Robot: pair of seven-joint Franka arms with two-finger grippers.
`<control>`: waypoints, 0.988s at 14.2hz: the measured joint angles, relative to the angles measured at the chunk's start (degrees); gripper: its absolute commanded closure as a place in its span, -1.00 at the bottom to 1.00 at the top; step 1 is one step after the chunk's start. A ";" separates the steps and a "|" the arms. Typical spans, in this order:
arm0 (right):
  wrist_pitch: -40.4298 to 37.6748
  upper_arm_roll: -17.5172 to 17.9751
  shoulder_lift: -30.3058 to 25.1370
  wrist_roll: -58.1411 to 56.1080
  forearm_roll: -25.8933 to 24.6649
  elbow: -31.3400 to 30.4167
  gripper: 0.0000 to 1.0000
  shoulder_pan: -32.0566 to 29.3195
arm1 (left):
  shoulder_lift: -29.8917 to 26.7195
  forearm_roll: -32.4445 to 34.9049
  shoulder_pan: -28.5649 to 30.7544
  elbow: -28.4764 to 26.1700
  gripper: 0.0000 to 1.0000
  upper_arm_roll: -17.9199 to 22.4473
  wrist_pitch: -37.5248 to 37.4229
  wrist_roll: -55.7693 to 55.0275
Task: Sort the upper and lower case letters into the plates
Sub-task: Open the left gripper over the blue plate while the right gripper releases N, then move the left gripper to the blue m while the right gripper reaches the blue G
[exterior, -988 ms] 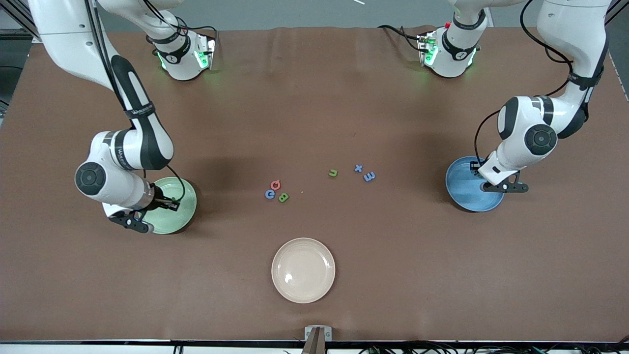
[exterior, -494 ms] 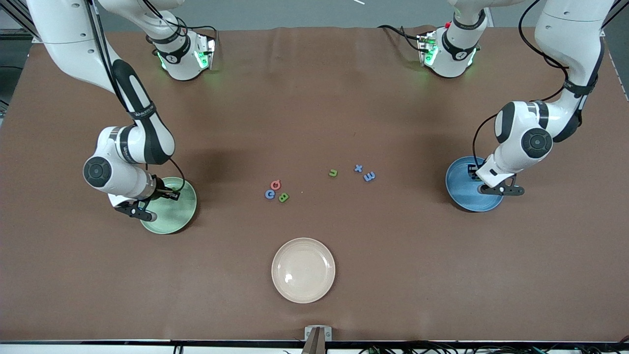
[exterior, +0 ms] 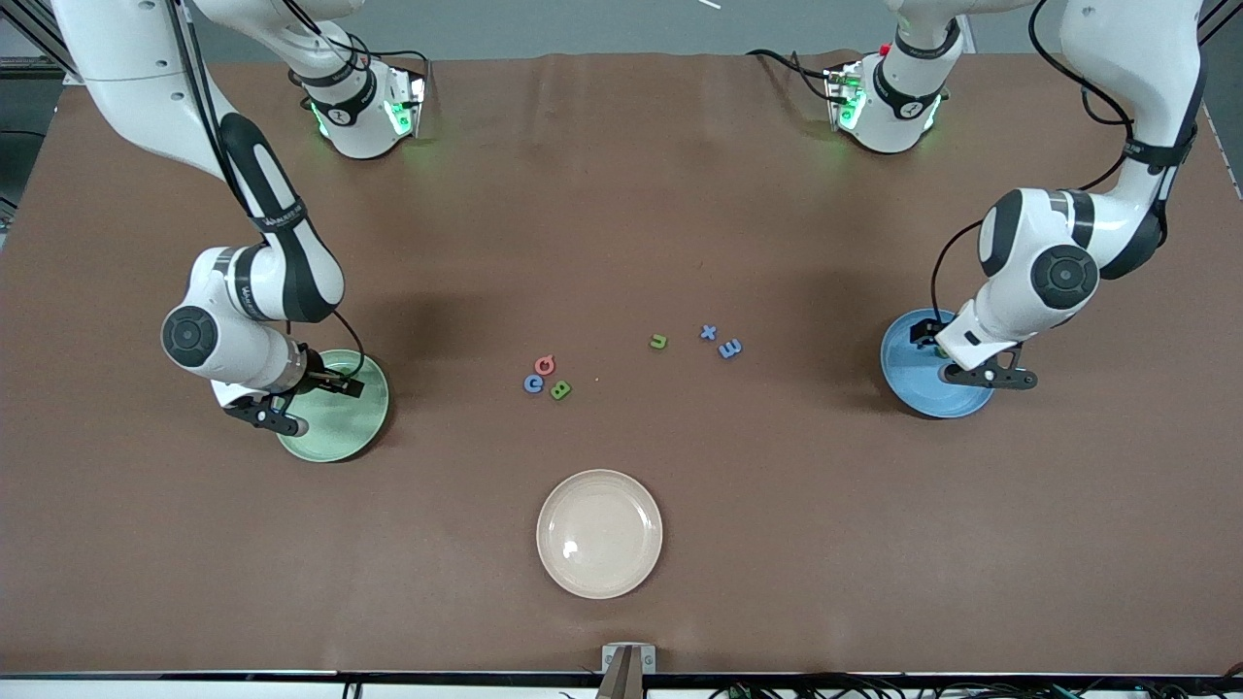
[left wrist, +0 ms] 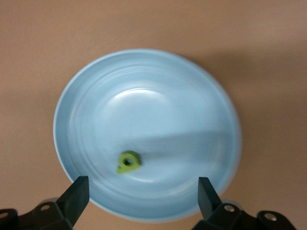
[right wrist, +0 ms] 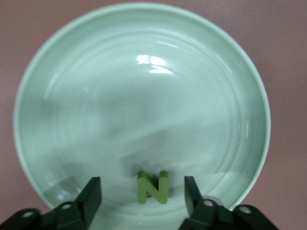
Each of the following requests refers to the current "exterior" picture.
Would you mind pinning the blue letter m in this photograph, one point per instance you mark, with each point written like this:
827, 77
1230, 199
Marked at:
730, 349

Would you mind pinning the tan camera support post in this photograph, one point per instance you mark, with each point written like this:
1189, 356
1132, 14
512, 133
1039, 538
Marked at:
623, 682

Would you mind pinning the beige plate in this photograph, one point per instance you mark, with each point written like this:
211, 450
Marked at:
599, 534

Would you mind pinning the white table edge rail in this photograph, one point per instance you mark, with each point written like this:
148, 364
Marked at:
194, 691

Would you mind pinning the red letter G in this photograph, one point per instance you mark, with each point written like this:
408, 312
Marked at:
546, 372

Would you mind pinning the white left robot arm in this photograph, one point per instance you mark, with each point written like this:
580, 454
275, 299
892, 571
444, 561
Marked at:
1126, 58

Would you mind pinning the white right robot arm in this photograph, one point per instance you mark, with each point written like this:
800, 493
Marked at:
126, 58

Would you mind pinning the grey metal mount bracket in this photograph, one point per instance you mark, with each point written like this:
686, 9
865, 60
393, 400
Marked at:
610, 660

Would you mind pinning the brown table cover sheet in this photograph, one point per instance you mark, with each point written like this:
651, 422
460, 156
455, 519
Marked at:
621, 194

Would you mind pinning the green plate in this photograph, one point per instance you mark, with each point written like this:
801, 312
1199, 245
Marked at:
350, 437

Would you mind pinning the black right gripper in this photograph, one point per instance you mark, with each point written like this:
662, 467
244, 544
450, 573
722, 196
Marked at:
317, 375

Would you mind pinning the blue letter C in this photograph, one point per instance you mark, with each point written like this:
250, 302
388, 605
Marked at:
533, 390

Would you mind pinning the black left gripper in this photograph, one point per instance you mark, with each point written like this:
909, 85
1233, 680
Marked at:
923, 335

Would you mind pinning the aluminium frame post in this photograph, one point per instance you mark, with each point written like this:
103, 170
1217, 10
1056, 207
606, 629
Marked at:
39, 34

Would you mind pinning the blue plate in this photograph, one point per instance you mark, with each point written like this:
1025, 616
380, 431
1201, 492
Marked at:
903, 383

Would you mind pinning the green letter B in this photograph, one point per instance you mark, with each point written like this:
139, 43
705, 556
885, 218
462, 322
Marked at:
561, 391

